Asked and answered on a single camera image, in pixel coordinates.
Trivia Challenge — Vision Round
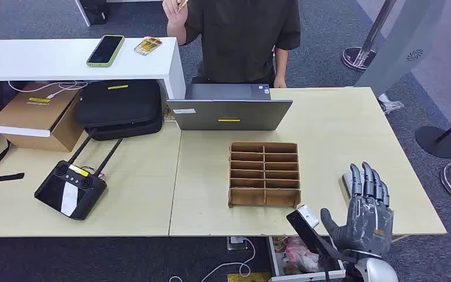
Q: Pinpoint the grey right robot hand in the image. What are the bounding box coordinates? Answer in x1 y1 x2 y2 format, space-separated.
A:
320 162 395 259

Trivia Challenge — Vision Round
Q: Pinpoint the person's right hand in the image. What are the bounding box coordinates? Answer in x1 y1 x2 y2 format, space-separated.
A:
162 0 189 25

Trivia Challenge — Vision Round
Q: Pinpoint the wooden card organiser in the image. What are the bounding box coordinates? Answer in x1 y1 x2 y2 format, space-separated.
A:
228 141 302 208

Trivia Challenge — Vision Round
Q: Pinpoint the person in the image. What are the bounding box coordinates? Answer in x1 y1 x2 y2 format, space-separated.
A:
162 0 302 89

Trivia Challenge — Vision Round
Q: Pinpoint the grey laptop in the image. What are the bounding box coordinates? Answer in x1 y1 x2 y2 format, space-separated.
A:
166 83 294 132

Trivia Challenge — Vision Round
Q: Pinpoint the pink plastic bag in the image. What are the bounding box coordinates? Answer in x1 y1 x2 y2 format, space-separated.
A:
284 236 322 273

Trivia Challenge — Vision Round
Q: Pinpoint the green-cased smartphone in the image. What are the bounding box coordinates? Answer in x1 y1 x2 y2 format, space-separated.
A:
86 34 126 68

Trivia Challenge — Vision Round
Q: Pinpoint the black box under table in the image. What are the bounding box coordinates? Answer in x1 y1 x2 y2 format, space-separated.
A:
80 0 109 26

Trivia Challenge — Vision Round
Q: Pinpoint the white open drawer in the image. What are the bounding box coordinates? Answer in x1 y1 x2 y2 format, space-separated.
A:
267 235 347 282

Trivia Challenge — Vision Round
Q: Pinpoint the black zip carrying case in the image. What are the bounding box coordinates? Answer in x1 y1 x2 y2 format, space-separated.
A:
74 79 164 142

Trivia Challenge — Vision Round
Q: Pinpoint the black-based stanchion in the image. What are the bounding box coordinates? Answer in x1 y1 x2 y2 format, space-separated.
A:
415 108 451 159

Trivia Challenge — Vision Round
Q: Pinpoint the clear plastic wrapper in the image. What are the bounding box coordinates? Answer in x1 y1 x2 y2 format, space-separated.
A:
378 93 405 115

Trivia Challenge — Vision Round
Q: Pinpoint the grey sign panel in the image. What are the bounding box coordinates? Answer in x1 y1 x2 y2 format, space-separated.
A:
354 0 448 98

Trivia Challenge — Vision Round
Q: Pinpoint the gold floor tape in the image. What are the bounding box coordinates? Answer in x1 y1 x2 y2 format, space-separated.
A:
227 271 272 282

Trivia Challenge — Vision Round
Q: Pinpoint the silver floor socket box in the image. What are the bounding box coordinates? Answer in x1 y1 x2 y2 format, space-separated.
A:
226 236 248 251

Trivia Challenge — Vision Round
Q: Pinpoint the white counter shelf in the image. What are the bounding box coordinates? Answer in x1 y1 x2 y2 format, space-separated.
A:
0 36 187 100

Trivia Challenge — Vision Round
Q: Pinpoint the brown cardboard box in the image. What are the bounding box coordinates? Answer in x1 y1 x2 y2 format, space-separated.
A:
0 82 85 153

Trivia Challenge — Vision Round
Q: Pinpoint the black remote controller with antennas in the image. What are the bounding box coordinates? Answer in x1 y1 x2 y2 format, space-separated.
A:
33 127 124 221

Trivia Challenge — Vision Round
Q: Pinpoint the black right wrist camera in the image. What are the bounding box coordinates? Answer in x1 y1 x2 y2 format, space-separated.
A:
286 205 356 269

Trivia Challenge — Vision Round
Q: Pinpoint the chrome stanchion post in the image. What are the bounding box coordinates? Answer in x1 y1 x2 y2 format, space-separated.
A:
341 0 398 73

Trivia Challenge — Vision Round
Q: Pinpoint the white table frame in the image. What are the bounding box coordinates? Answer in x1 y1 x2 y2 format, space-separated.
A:
73 0 164 27

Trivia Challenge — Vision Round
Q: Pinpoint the white floor cable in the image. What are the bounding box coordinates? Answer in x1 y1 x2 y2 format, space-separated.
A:
169 237 257 282

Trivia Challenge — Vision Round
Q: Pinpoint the white charging cable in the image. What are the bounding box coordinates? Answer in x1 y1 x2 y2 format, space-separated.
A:
7 79 89 100

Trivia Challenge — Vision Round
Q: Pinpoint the small wire bundle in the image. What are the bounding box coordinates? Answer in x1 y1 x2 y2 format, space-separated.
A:
80 166 106 181

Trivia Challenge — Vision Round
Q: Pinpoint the black bag strap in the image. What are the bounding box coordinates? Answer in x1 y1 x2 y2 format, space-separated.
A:
0 99 25 184

